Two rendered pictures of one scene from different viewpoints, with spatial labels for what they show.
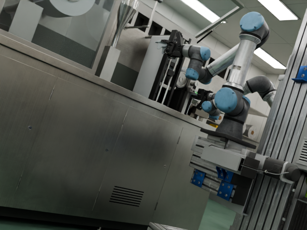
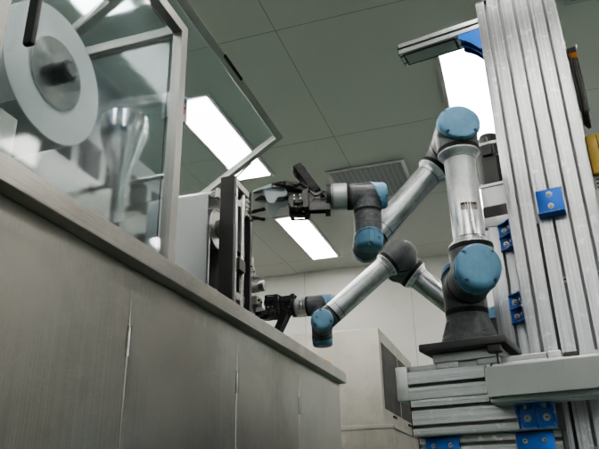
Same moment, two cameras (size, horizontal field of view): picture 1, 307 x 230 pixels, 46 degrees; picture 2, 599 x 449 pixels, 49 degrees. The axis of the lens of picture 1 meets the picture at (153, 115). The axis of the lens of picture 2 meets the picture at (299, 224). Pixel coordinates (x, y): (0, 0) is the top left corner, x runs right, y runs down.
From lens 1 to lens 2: 1.20 m
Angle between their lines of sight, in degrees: 37
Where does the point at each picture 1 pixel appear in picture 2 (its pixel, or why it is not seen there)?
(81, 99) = (176, 345)
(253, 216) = not seen: outside the picture
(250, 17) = (457, 115)
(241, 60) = (472, 191)
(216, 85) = not seen: hidden behind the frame
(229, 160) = (577, 373)
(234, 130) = (490, 329)
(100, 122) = (209, 398)
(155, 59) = (182, 248)
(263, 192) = (585, 428)
